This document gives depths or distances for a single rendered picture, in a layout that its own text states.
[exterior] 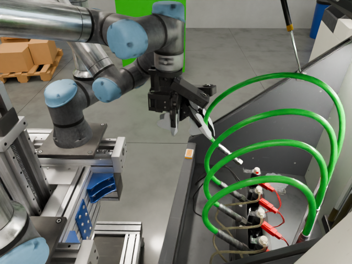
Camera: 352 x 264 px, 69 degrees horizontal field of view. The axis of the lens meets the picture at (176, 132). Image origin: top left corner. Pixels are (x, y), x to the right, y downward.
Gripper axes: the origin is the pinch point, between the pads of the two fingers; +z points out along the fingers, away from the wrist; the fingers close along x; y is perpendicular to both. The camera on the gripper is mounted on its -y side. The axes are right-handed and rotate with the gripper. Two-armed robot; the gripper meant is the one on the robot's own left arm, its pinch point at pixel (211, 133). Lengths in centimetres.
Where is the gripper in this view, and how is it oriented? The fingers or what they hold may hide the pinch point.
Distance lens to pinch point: 80.4
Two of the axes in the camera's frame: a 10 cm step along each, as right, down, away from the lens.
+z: 5.3, 8.5, 0.3
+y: -7.1, 4.3, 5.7
